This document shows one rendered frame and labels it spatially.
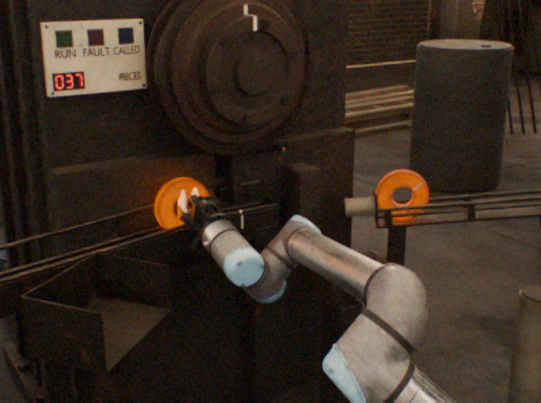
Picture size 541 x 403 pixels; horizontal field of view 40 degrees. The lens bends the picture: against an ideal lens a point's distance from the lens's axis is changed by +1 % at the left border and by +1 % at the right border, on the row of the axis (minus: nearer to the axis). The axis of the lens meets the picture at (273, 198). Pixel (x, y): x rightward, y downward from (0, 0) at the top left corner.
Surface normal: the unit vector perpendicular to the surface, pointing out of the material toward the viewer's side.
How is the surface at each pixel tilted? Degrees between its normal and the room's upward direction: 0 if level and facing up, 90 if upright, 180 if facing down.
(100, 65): 90
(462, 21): 90
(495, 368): 0
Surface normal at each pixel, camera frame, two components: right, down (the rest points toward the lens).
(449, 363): 0.00, -0.95
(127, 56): 0.53, 0.26
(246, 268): 0.46, 0.47
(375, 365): 0.12, -0.11
